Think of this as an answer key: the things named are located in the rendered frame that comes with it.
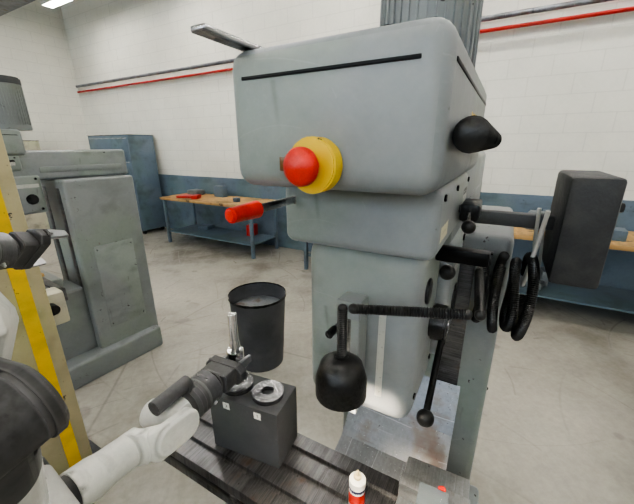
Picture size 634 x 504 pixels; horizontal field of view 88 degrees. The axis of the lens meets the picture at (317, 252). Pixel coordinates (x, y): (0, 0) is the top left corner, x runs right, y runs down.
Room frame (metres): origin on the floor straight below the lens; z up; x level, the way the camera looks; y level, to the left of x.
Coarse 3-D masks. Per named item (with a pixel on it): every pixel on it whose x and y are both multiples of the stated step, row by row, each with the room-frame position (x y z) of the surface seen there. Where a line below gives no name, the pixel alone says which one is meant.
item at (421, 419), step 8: (440, 304) 0.57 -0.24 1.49; (432, 320) 0.54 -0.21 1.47; (440, 320) 0.53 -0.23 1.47; (448, 320) 0.55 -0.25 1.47; (432, 328) 0.53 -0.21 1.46; (440, 328) 0.53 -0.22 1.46; (448, 328) 0.54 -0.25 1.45; (432, 336) 0.54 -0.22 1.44; (440, 336) 0.53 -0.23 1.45; (440, 344) 0.53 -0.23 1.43; (440, 352) 0.52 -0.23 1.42; (440, 360) 0.51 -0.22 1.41; (432, 368) 0.50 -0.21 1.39; (432, 376) 0.49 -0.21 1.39; (432, 384) 0.48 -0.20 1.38; (432, 392) 0.47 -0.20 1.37; (432, 400) 0.47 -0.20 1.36; (424, 408) 0.46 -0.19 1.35; (416, 416) 0.45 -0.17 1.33; (424, 416) 0.44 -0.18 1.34; (432, 416) 0.44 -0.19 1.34; (424, 424) 0.44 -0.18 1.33; (432, 424) 0.44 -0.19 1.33
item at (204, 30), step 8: (200, 24) 0.38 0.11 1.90; (192, 32) 0.39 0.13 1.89; (200, 32) 0.38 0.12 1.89; (208, 32) 0.38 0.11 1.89; (216, 32) 0.39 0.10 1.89; (224, 32) 0.40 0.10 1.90; (216, 40) 0.41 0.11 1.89; (224, 40) 0.41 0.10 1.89; (232, 40) 0.41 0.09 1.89; (240, 40) 0.42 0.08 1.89; (240, 48) 0.44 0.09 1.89; (248, 48) 0.44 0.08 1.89; (256, 48) 0.45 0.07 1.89
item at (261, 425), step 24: (240, 384) 0.80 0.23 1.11; (264, 384) 0.78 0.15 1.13; (288, 384) 0.80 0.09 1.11; (216, 408) 0.75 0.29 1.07; (240, 408) 0.72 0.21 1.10; (264, 408) 0.70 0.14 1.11; (288, 408) 0.74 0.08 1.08; (216, 432) 0.76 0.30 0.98; (240, 432) 0.72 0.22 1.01; (264, 432) 0.69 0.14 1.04; (288, 432) 0.73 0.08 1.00; (264, 456) 0.70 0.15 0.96
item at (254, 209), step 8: (280, 200) 0.48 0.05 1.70; (288, 200) 0.49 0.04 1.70; (232, 208) 0.39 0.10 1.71; (240, 208) 0.40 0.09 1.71; (248, 208) 0.41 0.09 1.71; (256, 208) 0.42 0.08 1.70; (264, 208) 0.44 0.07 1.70; (272, 208) 0.46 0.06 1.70; (232, 216) 0.39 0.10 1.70; (240, 216) 0.39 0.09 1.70; (248, 216) 0.41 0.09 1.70; (256, 216) 0.42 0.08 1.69
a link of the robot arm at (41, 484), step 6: (42, 456) 0.40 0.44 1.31; (42, 462) 0.30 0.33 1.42; (42, 468) 0.30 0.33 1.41; (42, 474) 0.30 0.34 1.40; (42, 480) 0.30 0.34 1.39; (36, 486) 0.28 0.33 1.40; (42, 486) 0.30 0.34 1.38; (30, 492) 0.27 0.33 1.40; (36, 492) 0.28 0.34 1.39; (42, 492) 0.30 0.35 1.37; (24, 498) 0.27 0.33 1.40; (30, 498) 0.28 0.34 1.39; (36, 498) 0.29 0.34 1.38; (42, 498) 0.30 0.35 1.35; (48, 498) 0.33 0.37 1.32
